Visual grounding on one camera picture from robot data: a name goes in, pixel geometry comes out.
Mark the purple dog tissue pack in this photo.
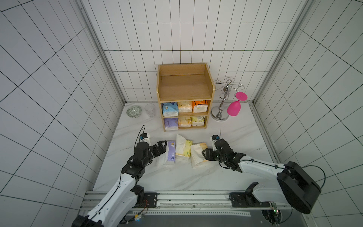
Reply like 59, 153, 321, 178
157, 141, 176, 168

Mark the orange-yellow tissue pack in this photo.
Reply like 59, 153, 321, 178
191, 143, 208, 169

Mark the green-yellow floral tissue pack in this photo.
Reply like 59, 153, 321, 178
175, 134, 193, 160

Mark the light blue tissue pack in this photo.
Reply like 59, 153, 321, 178
162, 102, 179, 117

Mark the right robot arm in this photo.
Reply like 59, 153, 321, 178
202, 135, 321, 214

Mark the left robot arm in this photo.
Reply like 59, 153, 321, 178
72, 141, 167, 227

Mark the purple tissue pack bottom shelf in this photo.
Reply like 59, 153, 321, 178
164, 118, 179, 131

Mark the yellow tissue pack bottom shelf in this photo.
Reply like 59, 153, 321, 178
178, 117, 192, 128

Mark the pale green tissue pack bottom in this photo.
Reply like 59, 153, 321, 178
191, 116, 205, 126

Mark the cream yellow tissue pack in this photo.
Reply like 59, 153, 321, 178
177, 101, 193, 113

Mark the orange tissue pack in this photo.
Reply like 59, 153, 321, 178
192, 100, 209, 113

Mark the wooden three-tier shelf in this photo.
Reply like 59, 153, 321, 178
157, 63, 216, 129

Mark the chrome glass holder stand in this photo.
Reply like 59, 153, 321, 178
211, 77, 245, 122

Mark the clear plastic cup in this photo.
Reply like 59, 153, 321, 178
145, 103, 156, 118

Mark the green patterned ceramic bowl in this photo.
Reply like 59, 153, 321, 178
126, 106, 142, 118

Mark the pink plastic wine glass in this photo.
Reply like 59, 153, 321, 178
227, 92, 248, 116

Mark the black left camera cable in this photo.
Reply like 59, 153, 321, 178
134, 124, 146, 148

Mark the black camera cable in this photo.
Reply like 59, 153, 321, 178
218, 128, 327, 225
134, 124, 146, 148

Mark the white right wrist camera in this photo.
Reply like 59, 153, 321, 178
211, 135, 220, 151

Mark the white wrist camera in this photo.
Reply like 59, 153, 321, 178
139, 133, 151, 146
211, 135, 220, 151

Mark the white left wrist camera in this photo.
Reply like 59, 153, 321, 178
139, 133, 151, 146

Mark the black right camera cable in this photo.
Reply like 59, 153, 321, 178
218, 128, 327, 225

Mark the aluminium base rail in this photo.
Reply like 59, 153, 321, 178
82, 190, 313, 218

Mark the aluminium corner post left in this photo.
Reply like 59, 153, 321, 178
75, 0, 127, 105

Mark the aluminium corner post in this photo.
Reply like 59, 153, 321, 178
249, 0, 315, 105
75, 0, 127, 105

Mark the aluminium corner post right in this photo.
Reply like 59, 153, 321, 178
249, 0, 315, 105

